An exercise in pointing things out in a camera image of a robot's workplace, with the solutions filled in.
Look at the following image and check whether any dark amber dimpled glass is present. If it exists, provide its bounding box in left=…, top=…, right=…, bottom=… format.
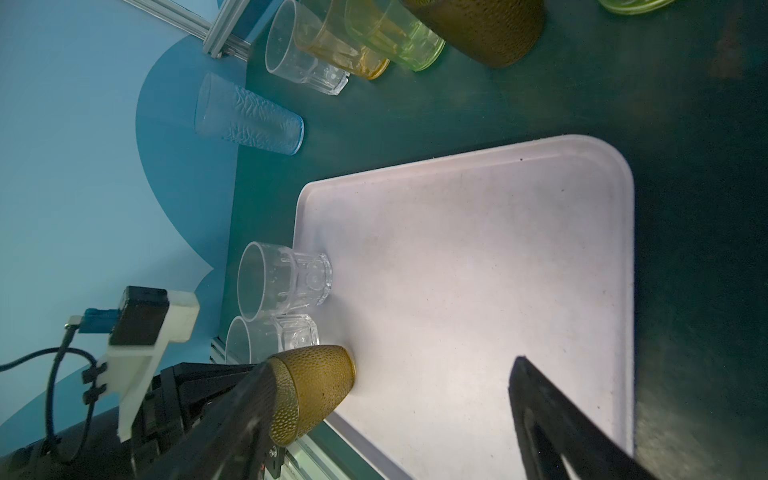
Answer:
left=402, top=0, right=546, bottom=69
left=268, top=345, right=356, bottom=447

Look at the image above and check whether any frosted blue tall cup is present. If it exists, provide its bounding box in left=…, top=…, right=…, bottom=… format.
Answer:
left=194, top=72, right=305, bottom=156

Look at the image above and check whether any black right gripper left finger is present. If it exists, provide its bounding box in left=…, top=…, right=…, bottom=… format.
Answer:
left=140, top=362, right=277, bottom=479

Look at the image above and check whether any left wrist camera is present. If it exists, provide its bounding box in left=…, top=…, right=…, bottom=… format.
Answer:
left=77, top=286, right=200, bottom=442

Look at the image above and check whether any pale green small glass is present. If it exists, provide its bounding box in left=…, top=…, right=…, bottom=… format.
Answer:
left=344, top=0, right=446, bottom=72

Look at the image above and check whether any clear faceted glass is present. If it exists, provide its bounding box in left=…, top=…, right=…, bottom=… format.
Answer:
left=237, top=242, right=333, bottom=322
left=265, top=0, right=350, bottom=96
left=224, top=314, right=320, bottom=365

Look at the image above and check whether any tall green glass front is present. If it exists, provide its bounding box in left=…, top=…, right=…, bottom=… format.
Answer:
left=598, top=0, right=675, bottom=16

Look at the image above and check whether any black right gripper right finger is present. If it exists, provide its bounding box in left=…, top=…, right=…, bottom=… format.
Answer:
left=508, top=356, right=654, bottom=479

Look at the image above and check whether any yellow amber smooth glass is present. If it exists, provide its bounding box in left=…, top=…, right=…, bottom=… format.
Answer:
left=295, top=0, right=390, bottom=80

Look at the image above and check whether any aluminium rail front base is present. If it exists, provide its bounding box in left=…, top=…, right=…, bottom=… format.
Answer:
left=209, top=337, right=382, bottom=479

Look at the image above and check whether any lilac plastic tray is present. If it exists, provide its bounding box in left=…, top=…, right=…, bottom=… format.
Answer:
left=293, top=135, right=635, bottom=479

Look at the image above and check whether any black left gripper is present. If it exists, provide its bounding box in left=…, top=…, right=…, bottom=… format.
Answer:
left=128, top=361, right=286, bottom=480

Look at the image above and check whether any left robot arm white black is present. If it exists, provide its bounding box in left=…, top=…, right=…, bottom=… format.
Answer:
left=1, top=363, right=277, bottom=479

